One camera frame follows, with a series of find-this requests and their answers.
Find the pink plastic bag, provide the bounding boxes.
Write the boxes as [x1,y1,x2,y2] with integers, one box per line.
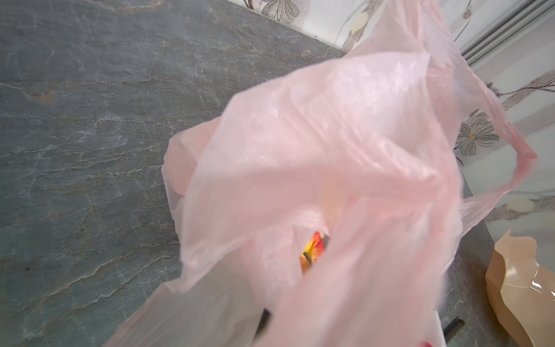
[108,1,537,346]

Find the red fake apple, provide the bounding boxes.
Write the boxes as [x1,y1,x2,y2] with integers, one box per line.
[299,232,325,274]

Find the peach plastic bowl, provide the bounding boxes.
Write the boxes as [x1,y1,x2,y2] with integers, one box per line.
[485,231,554,346]

